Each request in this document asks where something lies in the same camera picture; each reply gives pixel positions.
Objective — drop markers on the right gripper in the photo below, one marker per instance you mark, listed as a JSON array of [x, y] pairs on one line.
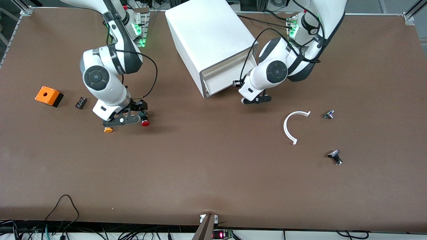
[[137, 106]]

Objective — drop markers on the red push button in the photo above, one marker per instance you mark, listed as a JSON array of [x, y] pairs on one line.
[[145, 123]]

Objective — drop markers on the white plastic drawer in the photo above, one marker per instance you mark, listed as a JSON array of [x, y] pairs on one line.
[[223, 65], [220, 80]]

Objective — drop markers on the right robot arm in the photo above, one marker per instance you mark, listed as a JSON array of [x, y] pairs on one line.
[[100, 78]]

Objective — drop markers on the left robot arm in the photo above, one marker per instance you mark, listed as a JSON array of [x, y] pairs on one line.
[[277, 71]]

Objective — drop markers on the orange push button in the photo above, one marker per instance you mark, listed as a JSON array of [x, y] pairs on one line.
[[108, 130]]

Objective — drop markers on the white drawer cabinet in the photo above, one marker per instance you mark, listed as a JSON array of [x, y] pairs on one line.
[[206, 30]]

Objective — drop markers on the black rectangular push button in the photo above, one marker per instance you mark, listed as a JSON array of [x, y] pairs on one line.
[[333, 154]]

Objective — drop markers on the small black terminal block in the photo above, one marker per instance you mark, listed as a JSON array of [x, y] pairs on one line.
[[81, 102]]

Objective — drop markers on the brown angled bar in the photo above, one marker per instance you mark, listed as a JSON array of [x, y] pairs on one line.
[[205, 230]]

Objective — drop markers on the white curved plastic clip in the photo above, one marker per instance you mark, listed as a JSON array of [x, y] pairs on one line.
[[284, 128]]

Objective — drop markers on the small device with red light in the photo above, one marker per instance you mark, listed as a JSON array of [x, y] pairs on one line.
[[222, 235]]

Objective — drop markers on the chrome tee fitting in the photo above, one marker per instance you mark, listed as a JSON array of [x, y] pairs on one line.
[[328, 115]]

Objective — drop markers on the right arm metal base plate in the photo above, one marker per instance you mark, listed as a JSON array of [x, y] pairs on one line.
[[144, 30]]

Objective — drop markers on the orange button enclosure box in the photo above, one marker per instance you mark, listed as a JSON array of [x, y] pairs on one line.
[[46, 95]]

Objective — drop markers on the aluminium frame rail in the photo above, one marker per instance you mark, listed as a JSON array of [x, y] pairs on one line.
[[26, 11]]

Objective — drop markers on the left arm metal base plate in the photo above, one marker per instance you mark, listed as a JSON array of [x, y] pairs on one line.
[[292, 23]]

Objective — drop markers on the aluminium frame corner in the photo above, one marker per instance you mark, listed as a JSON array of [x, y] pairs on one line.
[[408, 18]]

